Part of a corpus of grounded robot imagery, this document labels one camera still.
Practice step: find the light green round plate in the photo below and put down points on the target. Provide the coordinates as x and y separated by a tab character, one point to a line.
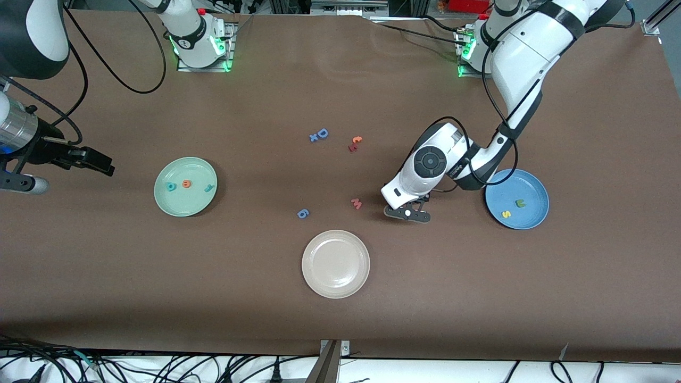
185	202

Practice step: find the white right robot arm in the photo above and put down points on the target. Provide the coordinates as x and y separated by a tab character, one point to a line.
32	32

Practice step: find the grey metal post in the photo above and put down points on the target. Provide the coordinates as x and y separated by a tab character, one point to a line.
325	367

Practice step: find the pink letter w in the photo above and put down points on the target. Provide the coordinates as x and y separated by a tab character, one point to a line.
356	204

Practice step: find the blue round plate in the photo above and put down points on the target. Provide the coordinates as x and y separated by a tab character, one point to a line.
532	215

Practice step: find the grey equipment box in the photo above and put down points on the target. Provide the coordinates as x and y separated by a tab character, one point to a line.
348	8

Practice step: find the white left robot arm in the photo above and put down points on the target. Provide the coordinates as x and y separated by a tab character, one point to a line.
431	162

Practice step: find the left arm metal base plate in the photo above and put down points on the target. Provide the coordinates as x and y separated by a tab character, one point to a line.
468	73

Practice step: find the small metal bracket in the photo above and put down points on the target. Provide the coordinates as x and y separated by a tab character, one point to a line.
345	348

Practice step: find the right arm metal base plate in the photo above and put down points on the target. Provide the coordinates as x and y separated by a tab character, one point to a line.
207	69

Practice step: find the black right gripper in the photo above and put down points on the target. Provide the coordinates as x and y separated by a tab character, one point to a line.
47	150

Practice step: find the aluminium corner bracket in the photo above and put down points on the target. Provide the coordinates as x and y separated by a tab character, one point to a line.
650	26

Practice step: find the blue letter D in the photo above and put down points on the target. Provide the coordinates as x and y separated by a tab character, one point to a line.
322	133

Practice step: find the brown table cover sheet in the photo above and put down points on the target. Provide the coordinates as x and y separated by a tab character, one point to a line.
106	266

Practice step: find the red box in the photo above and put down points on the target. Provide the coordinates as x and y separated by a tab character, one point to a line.
468	5

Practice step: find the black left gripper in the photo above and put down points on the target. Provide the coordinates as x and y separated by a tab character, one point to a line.
426	199

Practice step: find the aluminium frame extrusion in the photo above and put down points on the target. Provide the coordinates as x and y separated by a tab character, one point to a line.
665	10

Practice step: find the beige round plate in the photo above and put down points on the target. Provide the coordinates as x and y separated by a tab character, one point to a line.
335	264

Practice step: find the blue letter g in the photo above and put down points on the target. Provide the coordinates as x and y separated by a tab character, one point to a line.
303	214

